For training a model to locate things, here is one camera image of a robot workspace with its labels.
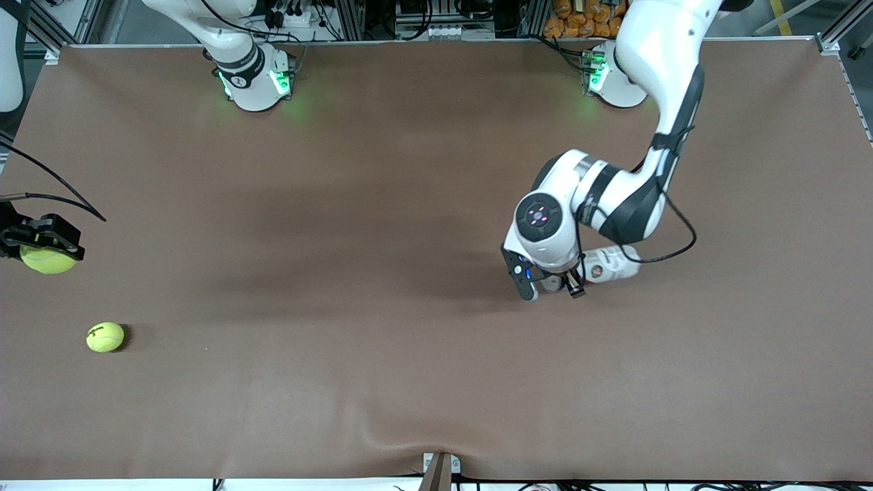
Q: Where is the silver tennis ball can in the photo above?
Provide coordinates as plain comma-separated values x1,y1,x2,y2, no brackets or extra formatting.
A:
542,245,642,295

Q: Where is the bag of orange items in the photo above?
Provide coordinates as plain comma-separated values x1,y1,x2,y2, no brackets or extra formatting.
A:
544,0,625,40

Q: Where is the white power strip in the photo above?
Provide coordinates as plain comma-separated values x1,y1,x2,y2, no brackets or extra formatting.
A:
396,24,479,41

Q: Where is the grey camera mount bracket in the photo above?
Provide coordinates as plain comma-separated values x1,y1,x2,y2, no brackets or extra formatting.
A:
421,451,462,491

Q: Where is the black electronics box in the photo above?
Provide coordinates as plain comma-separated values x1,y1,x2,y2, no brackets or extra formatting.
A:
396,0,479,25

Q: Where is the brown table mat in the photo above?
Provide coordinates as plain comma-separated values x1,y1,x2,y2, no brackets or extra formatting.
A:
0,38,873,482

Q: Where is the yellow tennis ball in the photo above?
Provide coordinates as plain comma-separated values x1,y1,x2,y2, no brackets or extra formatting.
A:
19,244,78,276
86,322,126,354

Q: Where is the power strip with black plugs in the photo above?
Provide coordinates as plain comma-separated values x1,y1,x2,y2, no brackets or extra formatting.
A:
263,0,323,29

